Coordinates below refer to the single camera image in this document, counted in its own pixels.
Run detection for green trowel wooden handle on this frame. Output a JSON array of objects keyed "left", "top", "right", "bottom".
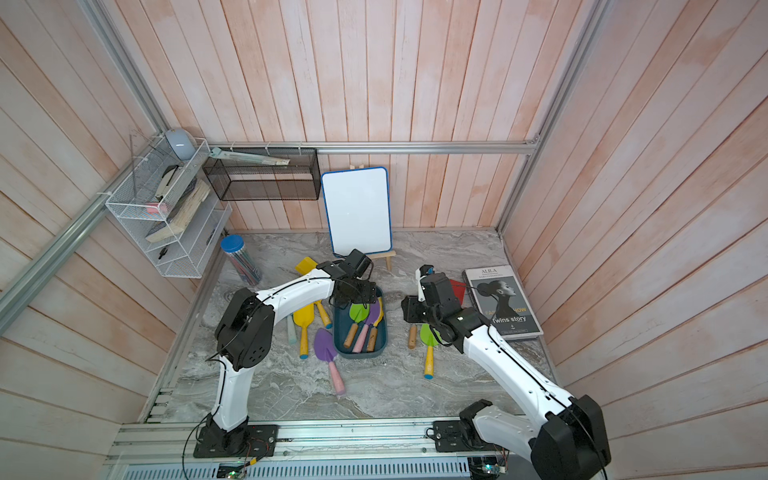
[{"left": 344, "top": 303, "right": 370, "bottom": 349}]

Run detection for purple trowel pink handle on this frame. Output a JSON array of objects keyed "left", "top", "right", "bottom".
[{"left": 352, "top": 298, "right": 382, "bottom": 353}]

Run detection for yellow shovel wooden handle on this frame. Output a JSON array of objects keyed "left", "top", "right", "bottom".
[{"left": 366, "top": 297, "right": 384, "bottom": 353}]

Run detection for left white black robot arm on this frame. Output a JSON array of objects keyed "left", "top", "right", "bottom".
[{"left": 193, "top": 249, "right": 376, "bottom": 458}]

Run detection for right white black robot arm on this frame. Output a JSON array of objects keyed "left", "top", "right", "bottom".
[{"left": 401, "top": 265, "right": 611, "bottom": 479}]

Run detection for dark teal storage box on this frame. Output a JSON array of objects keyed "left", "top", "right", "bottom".
[{"left": 332, "top": 287, "right": 388, "bottom": 359}]

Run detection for yellow shovel blue tip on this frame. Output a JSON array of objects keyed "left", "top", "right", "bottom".
[{"left": 293, "top": 303, "right": 315, "bottom": 359}]

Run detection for light blue small shovel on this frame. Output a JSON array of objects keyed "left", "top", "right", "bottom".
[{"left": 286, "top": 314, "right": 298, "bottom": 345}]

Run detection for small wooden easel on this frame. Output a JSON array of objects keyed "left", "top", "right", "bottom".
[{"left": 368, "top": 250, "right": 397, "bottom": 271}]

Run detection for black cover book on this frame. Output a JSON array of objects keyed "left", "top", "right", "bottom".
[{"left": 463, "top": 264, "right": 543, "bottom": 340}]

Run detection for blue lid pencil tube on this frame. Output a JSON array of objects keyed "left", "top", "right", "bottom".
[{"left": 220, "top": 235, "right": 262, "bottom": 287}]

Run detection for green ruler on basket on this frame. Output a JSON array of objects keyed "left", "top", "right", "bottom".
[{"left": 209, "top": 147, "right": 290, "bottom": 167}]

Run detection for pink item in shelf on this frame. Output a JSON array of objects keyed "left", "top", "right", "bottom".
[{"left": 145, "top": 202, "right": 169, "bottom": 216}]

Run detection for grey round object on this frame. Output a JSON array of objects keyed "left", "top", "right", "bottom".
[{"left": 164, "top": 128, "right": 197, "bottom": 162}]

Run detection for red shovel wooden handle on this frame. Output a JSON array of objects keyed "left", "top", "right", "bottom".
[{"left": 450, "top": 280, "right": 467, "bottom": 306}]

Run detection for green trowel yellow handle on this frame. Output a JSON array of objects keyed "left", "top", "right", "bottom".
[{"left": 420, "top": 324, "right": 438, "bottom": 380}]

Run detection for lime shovel wooden handle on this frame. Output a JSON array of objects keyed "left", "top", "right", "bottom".
[{"left": 408, "top": 324, "right": 418, "bottom": 349}]

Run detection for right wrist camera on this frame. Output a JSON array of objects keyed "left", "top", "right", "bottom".
[{"left": 415, "top": 264, "right": 436, "bottom": 301}]

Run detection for yellow shovel orange handle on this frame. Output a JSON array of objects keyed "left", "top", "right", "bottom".
[{"left": 314, "top": 301, "right": 332, "bottom": 329}]

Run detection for yellow scoop orange handle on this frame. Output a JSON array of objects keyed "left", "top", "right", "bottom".
[{"left": 295, "top": 257, "right": 328, "bottom": 279}]

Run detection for purple shovel pink handle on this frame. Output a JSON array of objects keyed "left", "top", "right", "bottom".
[{"left": 314, "top": 328, "right": 346, "bottom": 396}]

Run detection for white board blue frame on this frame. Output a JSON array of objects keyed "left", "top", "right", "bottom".
[{"left": 321, "top": 167, "right": 393, "bottom": 256}]

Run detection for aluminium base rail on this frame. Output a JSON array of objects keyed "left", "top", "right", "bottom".
[{"left": 104, "top": 415, "right": 602, "bottom": 466}]

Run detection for black mesh wall basket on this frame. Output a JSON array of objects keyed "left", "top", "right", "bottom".
[{"left": 203, "top": 147, "right": 321, "bottom": 201}]

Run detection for book in wire shelf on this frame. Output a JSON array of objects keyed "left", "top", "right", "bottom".
[{"left": 145, "top": 178, "right": 210, "bottom": 243}]

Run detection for white wire shelf rack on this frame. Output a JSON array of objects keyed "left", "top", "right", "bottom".
[{"left": 106, "top": 129, "right": 232, "bottom": 279}]

